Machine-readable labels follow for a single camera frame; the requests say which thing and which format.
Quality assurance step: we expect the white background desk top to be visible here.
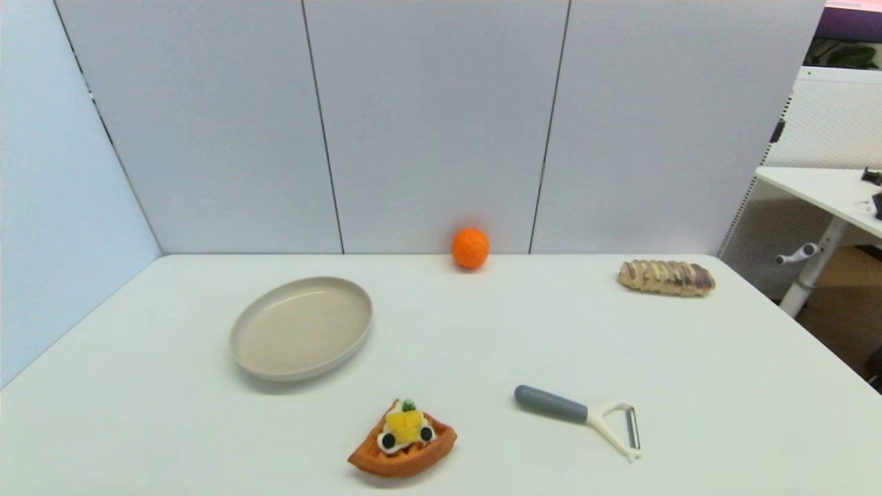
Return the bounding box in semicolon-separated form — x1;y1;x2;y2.
756;167;882;239

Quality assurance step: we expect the green potted plant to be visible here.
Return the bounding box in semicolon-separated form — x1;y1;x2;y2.
808;39;882;70

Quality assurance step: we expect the beige round plate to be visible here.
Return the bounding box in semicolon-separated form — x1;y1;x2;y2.
229;276;373;383

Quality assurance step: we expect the braided brown bread loaf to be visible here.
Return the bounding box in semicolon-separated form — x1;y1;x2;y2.
617;259;717;298

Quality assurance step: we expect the white perforated partition panel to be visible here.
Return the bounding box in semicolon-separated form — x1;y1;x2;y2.
717;66;882;301

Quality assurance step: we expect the white desk crank handle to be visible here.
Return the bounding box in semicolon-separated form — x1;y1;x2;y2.
775;242;821;266

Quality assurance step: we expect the waffle slice with fruit topping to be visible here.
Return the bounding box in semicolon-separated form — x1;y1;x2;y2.
347;398;458;479

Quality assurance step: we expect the grey handled white peeler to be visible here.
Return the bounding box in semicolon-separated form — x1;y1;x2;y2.
514;384;642;463

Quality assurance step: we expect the orange fruit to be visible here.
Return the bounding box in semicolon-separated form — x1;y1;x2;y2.
451;227;491;270

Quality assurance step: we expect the white desk leg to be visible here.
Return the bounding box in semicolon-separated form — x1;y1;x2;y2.
781;217;848;318

